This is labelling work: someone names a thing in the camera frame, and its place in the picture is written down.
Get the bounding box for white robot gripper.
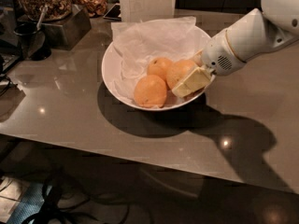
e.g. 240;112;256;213
172;28;246;98

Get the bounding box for large orange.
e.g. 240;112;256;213
166;60;195;90

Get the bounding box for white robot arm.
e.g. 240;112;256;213
172;0;299;98

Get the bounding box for white ceramic bowl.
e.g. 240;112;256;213
101;21;217;112

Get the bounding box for rear middle orange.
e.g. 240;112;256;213
147;57;173;80

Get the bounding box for front left orange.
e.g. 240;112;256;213
134;75;167;108

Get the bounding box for bowl of dried fruit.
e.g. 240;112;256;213
73;0;107;18

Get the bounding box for white paper napkin liner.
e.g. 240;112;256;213
110;16;213;107

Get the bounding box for white paper menu stand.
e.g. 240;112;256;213
120;0;176;22

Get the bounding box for black smartphone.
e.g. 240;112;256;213
104;4;121;21

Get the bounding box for metal box stand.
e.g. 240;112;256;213
37;5;92;50

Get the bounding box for glass jar of nuts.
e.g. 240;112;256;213
19;0;72;21

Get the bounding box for black cup with spoon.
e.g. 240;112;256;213
14;6;51;61

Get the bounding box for black floor cables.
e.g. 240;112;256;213
18;168;157;224

